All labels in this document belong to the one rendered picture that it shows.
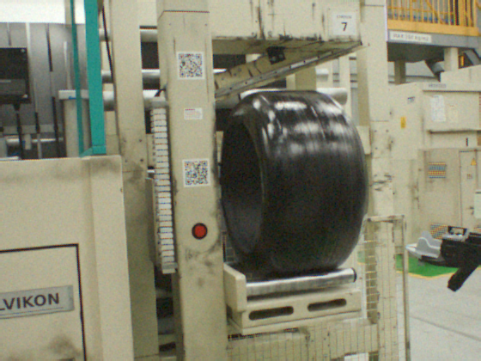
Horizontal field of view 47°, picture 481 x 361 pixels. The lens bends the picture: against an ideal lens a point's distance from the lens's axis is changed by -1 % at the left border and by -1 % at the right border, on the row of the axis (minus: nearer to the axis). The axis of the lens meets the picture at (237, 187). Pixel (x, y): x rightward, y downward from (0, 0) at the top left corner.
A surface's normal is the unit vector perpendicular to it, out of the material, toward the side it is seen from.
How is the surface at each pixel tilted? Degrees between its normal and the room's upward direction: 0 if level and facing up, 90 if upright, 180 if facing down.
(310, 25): 90
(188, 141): 90
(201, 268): 90
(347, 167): 80
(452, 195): 90
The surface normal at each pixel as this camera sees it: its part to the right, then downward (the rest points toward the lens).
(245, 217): 0.25, -0.43
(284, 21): 0.30, 0.04
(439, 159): -0.89, 0.07
